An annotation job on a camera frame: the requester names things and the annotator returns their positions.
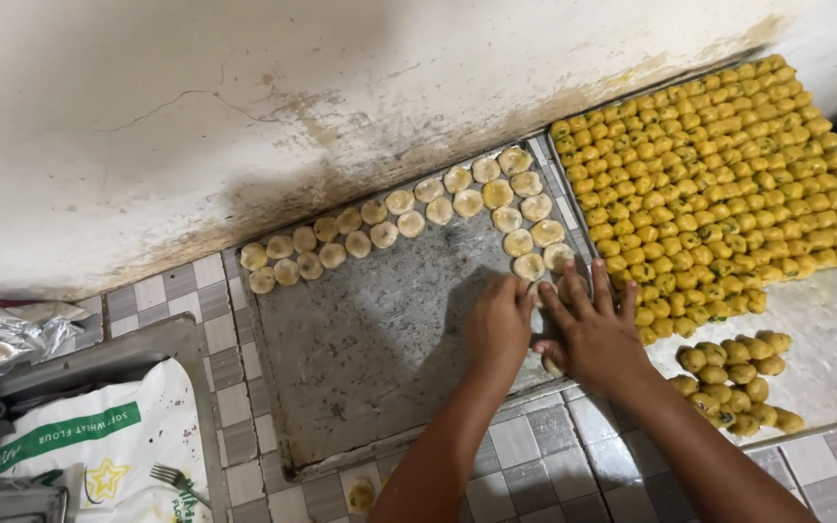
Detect metal fork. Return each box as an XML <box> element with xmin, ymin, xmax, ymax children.
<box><xmin>149</xmin><ymin>463</ymin><xmax>213</xmax><ymax>510</ymax></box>

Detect crumpled silver foil bag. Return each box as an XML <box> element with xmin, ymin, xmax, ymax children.
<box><xmin>0</xmin><ymin>301</ymin><xmax>94</xmax><ymax>380</ymax></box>

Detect loose heap of dough balls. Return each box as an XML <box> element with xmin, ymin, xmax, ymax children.
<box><xmin>668</xmin><ymin>331</ymin><xmax>806</xmax><ymax>438</ymax></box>

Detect yellowish dough lump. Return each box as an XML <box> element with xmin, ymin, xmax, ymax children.
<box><xmin>346</xmin><ymin>478</ymin><xmax>378</xmax><ymax>514</ymax></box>

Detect rows of flattened dough discs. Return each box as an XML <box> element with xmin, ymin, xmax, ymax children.
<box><xmin>239</xmin><ymin>145</ymin><xmax>579</xmax><ymax>296</ymax></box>

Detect white flour bag green label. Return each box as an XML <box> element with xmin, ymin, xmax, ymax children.
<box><xmin>0</xmin><ymin>358</ymin><xmax>213</xmax><ymax>523</ymax></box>

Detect rows of yellow dough balls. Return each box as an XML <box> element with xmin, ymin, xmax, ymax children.
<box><xmin>549</xmin><ymin>54</ymin><xmax>837</xmax><ymax>347</ymax></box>

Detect large floured metal tray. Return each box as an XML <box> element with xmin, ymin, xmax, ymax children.
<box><xmin>545</xmin><ymin>54</ymin><xmax>837</xmax><ymax>446</ymax></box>

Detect person's right hand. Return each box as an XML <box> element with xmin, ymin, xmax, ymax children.
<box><xmin>534</xmin><ymin>259</ymin><xmax>656</xmax><ymax>398</ymax></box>

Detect grey metal bin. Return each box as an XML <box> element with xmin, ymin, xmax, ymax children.
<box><xmin>0</xmin><ymin>313</ymin><xmax>232</xmax><ymax>523</ymax></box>

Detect grey metal baking tray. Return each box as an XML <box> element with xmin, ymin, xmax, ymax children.
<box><xmin>239</xmin><ymin>134</ymin><xmax>600</xmax><ymax>482</ymax></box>

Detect person's left hand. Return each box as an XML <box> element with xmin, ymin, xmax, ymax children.
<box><xmin>464</xmin><ymin>275</ymin><xmax>536</xmax><ymax>383</ymax></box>

